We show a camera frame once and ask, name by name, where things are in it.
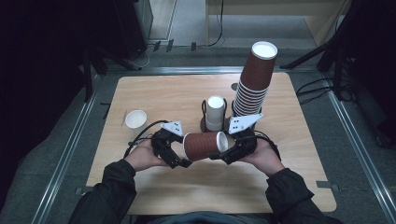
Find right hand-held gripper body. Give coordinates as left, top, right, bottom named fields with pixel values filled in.
left=227, top=113, right=264, bottom=161

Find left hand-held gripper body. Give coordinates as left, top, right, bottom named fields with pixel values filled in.
left=150, top=120, right=185, bottom=163

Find brown ribbed paper cup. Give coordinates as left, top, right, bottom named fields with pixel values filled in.
left=182, top=131, right=231, bottom=162

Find white paper cup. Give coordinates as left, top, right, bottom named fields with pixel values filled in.
left=124, top=108, right=149, bottom=132

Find stack of white cups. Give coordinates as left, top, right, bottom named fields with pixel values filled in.
left=205, top=94, right=226, bottom=133

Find stack of brown ribbed cups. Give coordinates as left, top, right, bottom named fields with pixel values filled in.
left=232, top=40, right=279, bottom=119

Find person's right hand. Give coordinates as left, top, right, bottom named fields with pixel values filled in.
left=238, top=137, right=283, bottom=178

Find person's left hand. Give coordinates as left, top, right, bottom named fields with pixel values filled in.
left=123, top=138, right=171, bottom=173

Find black metal stand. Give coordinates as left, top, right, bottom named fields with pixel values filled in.
left=81, top=46, right=109, bottom=103

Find black cabinet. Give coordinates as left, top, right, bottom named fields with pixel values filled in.
left=112, top=0, right=154, bottom=61

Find black tripod stand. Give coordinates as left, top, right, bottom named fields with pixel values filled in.
left=279, top=0, right=396, bottom=148

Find light wooden furniture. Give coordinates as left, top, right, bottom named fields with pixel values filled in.
left=205, top=0, right=353, bottom=49

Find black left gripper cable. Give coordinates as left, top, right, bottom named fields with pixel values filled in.
left=123, top=119, right=170, bottom=159

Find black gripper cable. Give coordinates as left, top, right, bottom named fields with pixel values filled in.
left=254, top=130, right=283, bottom=161
left=123, top=119, right=170, bottom=159

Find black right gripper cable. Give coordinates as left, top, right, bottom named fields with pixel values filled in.
left=254, top=130, right=283, bottom=161

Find metal floor rail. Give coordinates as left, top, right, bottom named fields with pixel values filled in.
left=322, top=89, right=396, bottom=224
left=30, top=74, right=101, bottom=224
left=105, top=65, right=319, bottom=76

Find black floor cables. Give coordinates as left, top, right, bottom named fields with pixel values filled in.
left=295, top=77, right=336, bottom=105

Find white floor cable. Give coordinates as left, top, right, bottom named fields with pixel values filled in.
left=128, top=44, right=151, bottom=69

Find grey floor bracket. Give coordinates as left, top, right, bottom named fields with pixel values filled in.
left=316, top=180, right=341, bottom=192
left=75, top=185, right=94, bottom=196

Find black hanging cable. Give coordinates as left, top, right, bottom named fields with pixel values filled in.
left=207, top=0, right=225, bottom=48

